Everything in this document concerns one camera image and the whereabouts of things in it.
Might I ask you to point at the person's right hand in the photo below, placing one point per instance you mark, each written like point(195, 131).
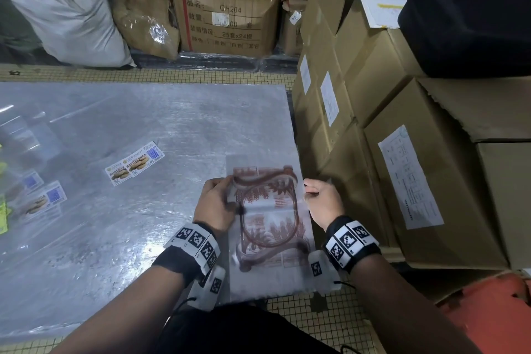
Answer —
point(327, 202)

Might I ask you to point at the person's left hand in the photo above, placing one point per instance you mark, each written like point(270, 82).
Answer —
point(215, 208)

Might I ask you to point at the stack of bagged red headbands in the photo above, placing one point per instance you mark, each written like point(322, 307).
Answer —
point(269, 221)

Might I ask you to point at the white labelled bag apart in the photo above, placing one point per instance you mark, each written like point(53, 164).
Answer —
point(132, 165)

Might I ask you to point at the clear bags with labels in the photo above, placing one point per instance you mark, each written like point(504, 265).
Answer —
point(33, 200)

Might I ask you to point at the person's right forearm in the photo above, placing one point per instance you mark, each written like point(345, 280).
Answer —
point(406, 312)

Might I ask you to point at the person's left forearm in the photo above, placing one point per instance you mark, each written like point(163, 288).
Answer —
point(124, 316)

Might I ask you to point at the person's black clothing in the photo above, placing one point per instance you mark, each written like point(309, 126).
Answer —
point(240, 333)

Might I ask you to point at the black marker wristband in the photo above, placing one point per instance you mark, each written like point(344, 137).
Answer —
point(352, 243)
point(182, 254)

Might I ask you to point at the grey table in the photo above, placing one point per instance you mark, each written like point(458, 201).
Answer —
point(166, 125)

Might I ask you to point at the cardboard boxes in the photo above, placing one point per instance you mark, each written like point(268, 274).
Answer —
point(456, 200)

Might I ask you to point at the small labelled brown box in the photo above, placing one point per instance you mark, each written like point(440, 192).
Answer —
point(292, 30)

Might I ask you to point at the cardboard box with red print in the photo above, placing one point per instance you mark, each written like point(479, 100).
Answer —
point(232, 22)

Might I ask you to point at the torn brown cardboard box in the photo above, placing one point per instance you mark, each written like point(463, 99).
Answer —
point(141, 17)

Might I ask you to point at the black fabric case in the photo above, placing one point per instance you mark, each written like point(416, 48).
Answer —
point(464, 22)

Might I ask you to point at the plain white sack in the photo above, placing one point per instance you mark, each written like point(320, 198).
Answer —
point(74, 30)

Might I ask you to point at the grey-green sack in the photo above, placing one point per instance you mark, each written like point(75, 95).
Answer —
point(16, 30)

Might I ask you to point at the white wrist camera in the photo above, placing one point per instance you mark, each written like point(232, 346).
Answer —
point(321, 273)
point(209, 289)

